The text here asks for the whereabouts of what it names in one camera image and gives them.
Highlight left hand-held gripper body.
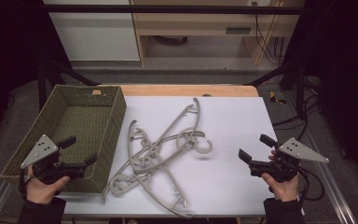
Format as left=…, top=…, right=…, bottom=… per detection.
left=21, top=133, right=88, bottom=185

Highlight black horizontal frame bar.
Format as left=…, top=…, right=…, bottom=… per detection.
left=41, top=4, right=306, bottom=15

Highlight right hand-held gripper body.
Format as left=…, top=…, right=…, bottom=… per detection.
left=248, top=137, right=330, bottom=184

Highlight black floor cables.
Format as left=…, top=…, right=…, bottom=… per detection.
left=272, top=76, right=324, bottom=142

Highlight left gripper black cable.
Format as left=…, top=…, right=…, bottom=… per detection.
left=18, top=167, right=34, bottom=196

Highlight white table cover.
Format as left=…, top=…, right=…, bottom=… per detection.
left=57, top=95, right=278, bottom=217

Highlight green woven basket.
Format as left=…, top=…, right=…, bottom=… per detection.
left=0, top=84, right=128, bottom=194

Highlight grey desk drawer handle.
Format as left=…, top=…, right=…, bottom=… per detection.
left=225, top=27, right=253, bottom=35

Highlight yellow and black floor object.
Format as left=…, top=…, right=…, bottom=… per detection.
left=268, top=91, right=287, bottom=105

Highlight black metal stand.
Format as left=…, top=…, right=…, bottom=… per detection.
left=247, top=60, right=308, bottom=119
left=36, top=58, right=101, bottom=110

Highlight person's left hand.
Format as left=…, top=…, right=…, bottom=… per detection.
left=26, top=167, right=71, bottom=205

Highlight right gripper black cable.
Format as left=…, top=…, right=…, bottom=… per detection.
left=297, top=167, right=326, bottom=202

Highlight light wooden desk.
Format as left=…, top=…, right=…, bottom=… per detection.
left=130, top=0, right=306, bottom=67

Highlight grey plastic clothes hanger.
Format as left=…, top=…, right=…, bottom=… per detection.
left=127, top=119, right=197, bottom=218
left=102, top=130, right=207, bottom=203
left=109, top=125, right=164, bottom=197
left=148, top=97, right=214, bottom=157

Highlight white cabinet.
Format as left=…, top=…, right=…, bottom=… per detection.
left=42, top=0, right=141, bottom=62

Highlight person's right hand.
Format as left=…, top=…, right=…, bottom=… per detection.
left=260, top=172, right=300, bottom=203

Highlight black hanging cables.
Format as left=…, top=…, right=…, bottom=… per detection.
left=251, top=1, right=285, bottom=65

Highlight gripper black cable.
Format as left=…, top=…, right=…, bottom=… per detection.
left=297, top=167, right=326, bottom=202
left=18, top=167, right=34, bottom=196

